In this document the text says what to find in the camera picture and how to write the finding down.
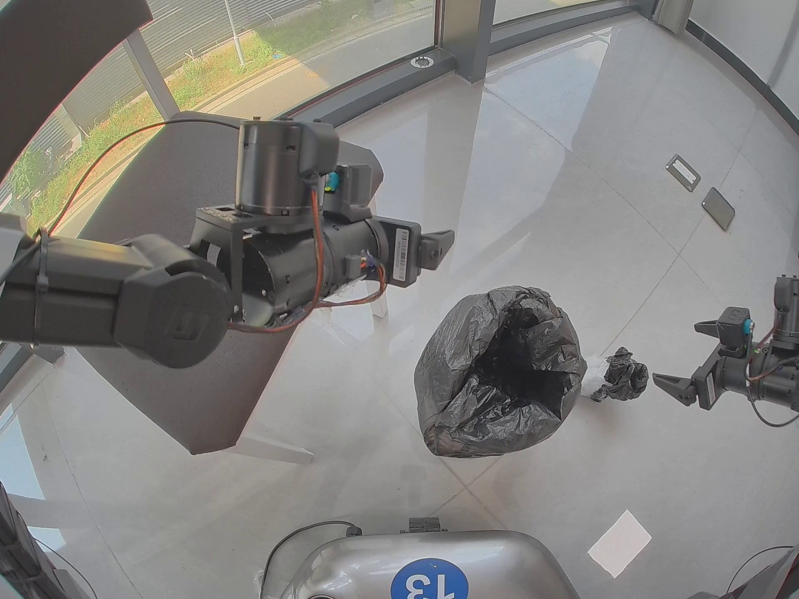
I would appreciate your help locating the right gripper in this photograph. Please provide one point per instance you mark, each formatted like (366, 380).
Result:
(730, 378)

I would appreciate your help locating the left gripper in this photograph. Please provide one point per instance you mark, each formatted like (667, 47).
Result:
(349, 241)

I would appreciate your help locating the black plastic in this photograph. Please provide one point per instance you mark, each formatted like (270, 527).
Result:
(624, 375)

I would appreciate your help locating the white paper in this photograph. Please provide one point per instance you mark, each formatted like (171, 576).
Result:
(593, 375)

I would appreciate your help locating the black plastic bag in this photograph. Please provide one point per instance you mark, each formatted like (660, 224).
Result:
(462, 397)

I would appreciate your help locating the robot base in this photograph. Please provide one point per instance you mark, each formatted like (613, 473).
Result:
(374, 565)

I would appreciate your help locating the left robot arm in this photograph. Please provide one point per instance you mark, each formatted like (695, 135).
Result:
(156, 309)

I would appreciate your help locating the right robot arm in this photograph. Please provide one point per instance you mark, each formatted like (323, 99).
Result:
(783, 309)

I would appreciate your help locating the window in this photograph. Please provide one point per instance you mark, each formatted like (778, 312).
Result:
(349, 16)

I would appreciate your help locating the grey padded white chair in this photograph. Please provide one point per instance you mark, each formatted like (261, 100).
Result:
(156, 178)

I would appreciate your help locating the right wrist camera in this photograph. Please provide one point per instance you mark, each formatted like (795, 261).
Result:
(733, 328)

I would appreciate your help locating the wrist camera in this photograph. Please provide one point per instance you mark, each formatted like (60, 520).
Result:
(733, 328)
(356, 191)

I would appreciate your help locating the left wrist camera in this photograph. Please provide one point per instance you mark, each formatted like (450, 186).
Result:
(356, 191)

